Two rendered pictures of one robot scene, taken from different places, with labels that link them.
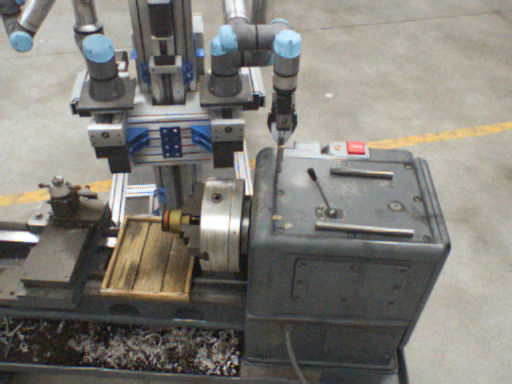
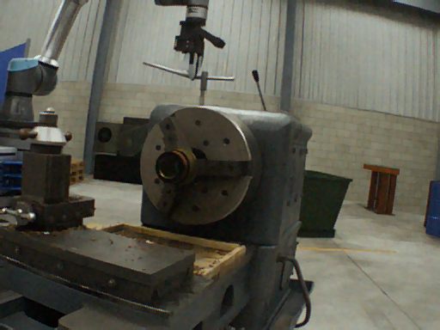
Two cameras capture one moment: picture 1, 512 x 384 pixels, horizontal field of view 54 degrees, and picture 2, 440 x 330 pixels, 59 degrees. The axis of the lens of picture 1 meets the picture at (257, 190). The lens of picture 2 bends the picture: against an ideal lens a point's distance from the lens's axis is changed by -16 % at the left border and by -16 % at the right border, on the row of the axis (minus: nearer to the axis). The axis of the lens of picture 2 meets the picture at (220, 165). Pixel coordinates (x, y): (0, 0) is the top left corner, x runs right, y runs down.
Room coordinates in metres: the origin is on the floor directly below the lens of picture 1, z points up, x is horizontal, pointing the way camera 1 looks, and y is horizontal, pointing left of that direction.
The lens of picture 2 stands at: (0.73, 1.28, 1.15)
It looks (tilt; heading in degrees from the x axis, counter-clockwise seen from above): 3 degrees down; 287
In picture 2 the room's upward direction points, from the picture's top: 6 degrees clockwise
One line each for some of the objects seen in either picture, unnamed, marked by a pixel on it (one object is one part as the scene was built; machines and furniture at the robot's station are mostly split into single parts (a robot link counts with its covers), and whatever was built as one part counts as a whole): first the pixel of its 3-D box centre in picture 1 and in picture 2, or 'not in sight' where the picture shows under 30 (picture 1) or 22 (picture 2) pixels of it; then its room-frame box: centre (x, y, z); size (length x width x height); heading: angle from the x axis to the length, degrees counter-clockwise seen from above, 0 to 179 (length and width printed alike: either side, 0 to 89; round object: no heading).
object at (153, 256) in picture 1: (154, 255); (153, 251); (1.16, 0.37, 0.89); 0.36 x 0.30 x 0.04; 179
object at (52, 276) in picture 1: (65, 235); (65, 246); (1.18, 0.69, 0.95); 0.43 x 0.17 x 0.05; 179
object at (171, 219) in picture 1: (177, 221); (177, 167); (1.16, 0.27, 1.08); 0.09 x 0.09 x 0.09; 89
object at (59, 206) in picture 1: (64, 201); (47, 172); (1.24, 0.68, 1.07); 0.07 x 0.07 x 0.10; 89
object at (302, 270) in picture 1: (337, 230); (235, 168); (1.16, -0.28, 1.06); 0.59 x 0.48 x 0.39; 89
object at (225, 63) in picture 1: (226, 52); (22, 75); (1.86, 0.15, 1.33); 0.13 x 0.12 x 0.14; 99
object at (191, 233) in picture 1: (194, 241); (222, 168); (1.06, 0.20, 1.09); 0.12 x 0.11 x 0.05; 179
